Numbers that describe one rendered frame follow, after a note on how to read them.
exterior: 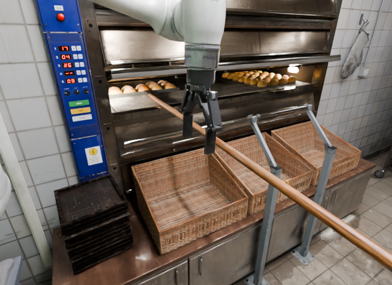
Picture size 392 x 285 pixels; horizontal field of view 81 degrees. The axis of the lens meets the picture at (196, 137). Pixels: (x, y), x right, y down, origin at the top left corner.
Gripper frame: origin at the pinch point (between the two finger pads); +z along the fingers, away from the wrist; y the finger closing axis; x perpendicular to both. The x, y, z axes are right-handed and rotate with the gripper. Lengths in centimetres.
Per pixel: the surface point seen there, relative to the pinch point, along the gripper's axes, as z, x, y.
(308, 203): 10.4, 18.7, 25.7
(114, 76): -11, -12, -61
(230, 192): 61, 51, -44
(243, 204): 58, 48, -28
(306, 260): 123, 111, -18
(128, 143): 14.0, -12.2, -38.4
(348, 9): -60, 182, -78
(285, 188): 10.4, 18.5, 18.6
